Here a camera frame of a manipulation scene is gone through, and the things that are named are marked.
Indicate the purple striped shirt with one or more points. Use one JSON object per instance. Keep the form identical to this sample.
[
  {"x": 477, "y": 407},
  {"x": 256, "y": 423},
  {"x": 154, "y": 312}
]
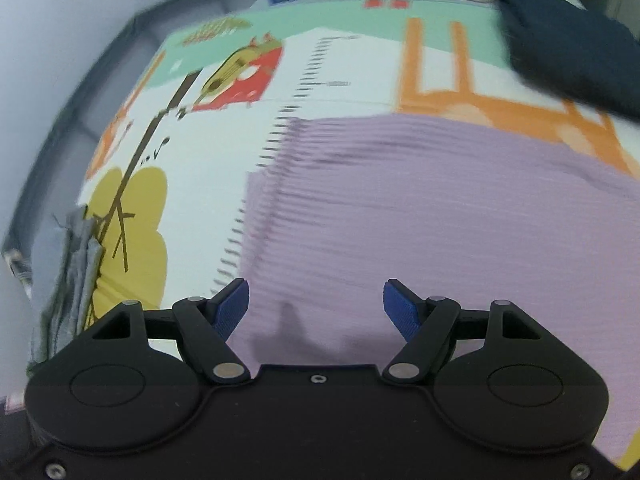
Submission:
[{"x": 425, "y": 210}]

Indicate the printed cartoon play mat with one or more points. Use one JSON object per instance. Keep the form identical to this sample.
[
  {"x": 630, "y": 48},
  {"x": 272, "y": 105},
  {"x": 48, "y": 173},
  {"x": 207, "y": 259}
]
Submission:
[{"x": 225, "y": 125}]

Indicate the grey padded rail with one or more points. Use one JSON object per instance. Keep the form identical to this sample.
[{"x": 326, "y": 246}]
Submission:
[{"x": 75, "y": 95}]

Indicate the grey cloth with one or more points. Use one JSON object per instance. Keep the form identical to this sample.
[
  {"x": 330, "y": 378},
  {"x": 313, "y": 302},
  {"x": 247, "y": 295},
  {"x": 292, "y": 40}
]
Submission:
[{"x": 80, "y": 265}]

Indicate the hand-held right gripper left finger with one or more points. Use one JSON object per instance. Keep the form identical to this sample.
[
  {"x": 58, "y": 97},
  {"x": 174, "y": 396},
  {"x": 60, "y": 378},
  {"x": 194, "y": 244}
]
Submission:
[{"x": 232, "y": 307}]

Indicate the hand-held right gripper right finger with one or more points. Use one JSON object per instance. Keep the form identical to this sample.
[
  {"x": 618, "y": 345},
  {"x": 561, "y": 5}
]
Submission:
[{"x": 400, "y": 307}]

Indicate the folded navy clothes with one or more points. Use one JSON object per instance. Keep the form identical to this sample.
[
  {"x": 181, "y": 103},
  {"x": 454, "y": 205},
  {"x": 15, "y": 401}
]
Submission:
[{"x": 565, "y": 45}]

